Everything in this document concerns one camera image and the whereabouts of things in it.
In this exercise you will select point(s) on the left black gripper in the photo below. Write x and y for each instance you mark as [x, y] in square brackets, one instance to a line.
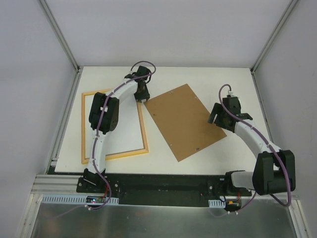
[142, 94]

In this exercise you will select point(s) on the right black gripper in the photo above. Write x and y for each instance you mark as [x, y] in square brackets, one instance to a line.
[217, 115]

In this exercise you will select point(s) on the brown backing board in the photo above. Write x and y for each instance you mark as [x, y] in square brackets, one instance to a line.
[182, 119]

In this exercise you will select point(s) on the street photo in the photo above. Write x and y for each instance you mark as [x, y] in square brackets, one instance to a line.
[128, 134]

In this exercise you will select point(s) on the yellow wooden picture frame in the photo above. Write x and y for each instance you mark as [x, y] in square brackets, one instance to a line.
[144, 134]

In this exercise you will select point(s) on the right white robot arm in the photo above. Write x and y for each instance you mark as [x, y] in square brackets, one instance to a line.
[274, 170]

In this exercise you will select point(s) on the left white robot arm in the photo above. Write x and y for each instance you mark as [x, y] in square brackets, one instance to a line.
[104, 117]

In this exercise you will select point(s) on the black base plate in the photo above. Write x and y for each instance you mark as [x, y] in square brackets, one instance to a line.
[141, 200]

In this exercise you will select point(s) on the right white cable duct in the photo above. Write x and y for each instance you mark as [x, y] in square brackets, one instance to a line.
[216, 204]

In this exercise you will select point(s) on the white cable duct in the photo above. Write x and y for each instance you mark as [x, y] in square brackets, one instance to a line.
[216, 204]
[79, 200]

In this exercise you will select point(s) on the right aluminium corner post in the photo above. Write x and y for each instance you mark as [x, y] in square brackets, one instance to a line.
[274, 34]

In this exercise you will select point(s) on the aluminium corner post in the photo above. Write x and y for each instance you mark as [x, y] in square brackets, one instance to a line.
[274, 34]
[58, 33]

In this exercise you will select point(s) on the aluminium front rail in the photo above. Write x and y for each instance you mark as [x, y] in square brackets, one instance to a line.
[57, 183]

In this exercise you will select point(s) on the left aluminium corner post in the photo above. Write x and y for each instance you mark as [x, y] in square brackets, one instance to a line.
[58, 33]

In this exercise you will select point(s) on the left white cable duct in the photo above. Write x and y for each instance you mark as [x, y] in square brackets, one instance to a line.
[79, 200]

